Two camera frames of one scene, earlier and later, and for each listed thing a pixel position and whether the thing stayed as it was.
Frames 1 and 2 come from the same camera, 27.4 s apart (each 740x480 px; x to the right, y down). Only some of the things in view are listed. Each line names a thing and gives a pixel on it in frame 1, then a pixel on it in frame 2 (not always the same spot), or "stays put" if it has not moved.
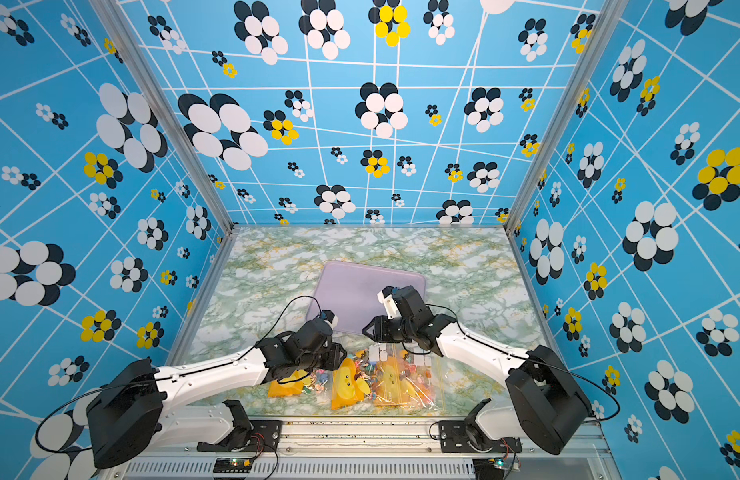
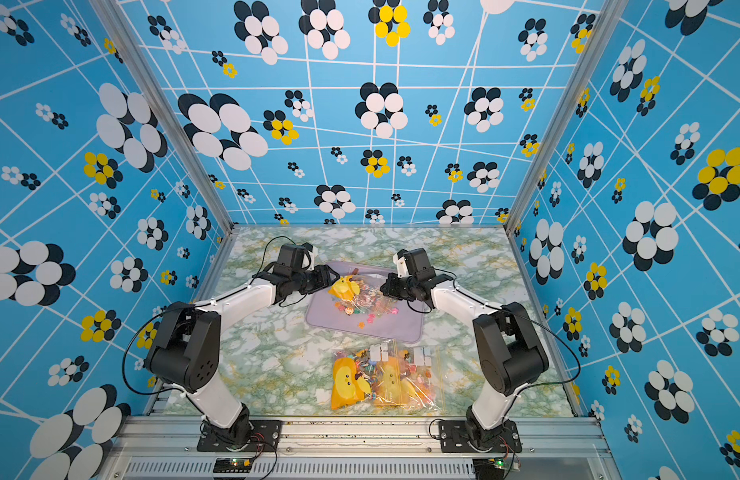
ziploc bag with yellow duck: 290,385 -> 362,293
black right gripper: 380,328 -> 391,290
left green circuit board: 232,465 stays put
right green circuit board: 489,468 stays put
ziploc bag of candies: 388,376 stays put
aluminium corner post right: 603,28 stays put
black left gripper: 338,355 -> 324,277
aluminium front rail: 361,449 stays put
